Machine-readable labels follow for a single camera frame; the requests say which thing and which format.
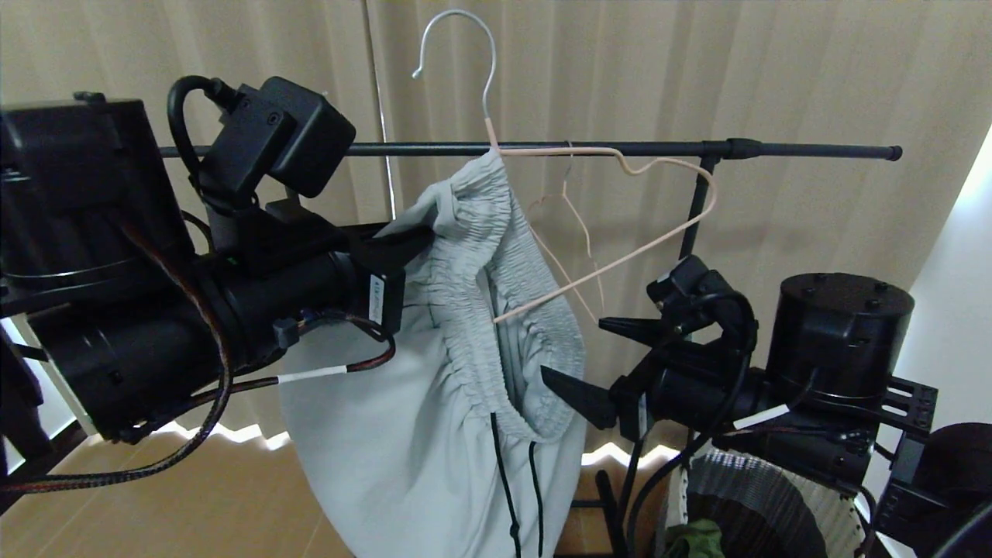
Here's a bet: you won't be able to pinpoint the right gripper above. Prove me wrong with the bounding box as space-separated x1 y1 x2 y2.
540 314 770 444

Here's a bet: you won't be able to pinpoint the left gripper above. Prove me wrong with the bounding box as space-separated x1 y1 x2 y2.
31 248 408 443

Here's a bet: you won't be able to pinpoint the green garment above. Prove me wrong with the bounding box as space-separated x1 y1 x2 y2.
665 518 727 558

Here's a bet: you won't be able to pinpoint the pale grey shorts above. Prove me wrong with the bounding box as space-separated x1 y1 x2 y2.
277 149 590 558

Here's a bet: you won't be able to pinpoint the white laundry basket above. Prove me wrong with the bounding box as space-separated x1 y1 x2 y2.
659 448 869 558

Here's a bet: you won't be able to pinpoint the black clothes rack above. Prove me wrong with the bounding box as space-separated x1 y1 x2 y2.
159 138 904 558

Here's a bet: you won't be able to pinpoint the beige curtain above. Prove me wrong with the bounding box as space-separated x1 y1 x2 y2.
0 0 992 466

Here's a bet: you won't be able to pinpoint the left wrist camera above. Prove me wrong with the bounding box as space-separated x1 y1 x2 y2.
190 75 357 276

